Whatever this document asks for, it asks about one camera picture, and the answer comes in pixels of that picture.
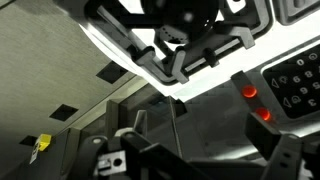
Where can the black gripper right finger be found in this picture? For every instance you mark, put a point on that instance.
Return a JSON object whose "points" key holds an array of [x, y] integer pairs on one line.
{"points": [[286, 160]]}

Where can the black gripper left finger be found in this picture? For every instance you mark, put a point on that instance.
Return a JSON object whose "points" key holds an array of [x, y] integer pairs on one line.
{"points": [[146, 156]]}

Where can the small orange round button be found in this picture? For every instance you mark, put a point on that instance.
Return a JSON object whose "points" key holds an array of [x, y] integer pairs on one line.
{"points": [[249, 91], [263, 114]]}

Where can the black keypad panel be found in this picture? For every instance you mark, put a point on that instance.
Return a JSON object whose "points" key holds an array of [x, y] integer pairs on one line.
{"points": [[300, 86]]}

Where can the yellow tag with white label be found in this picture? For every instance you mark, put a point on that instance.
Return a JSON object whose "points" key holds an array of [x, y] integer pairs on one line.
{"points": [[44, 141]]}

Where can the grey toy kitchen stove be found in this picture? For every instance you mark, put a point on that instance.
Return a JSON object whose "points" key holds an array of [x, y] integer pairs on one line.
{"points": [[233, 68]]}

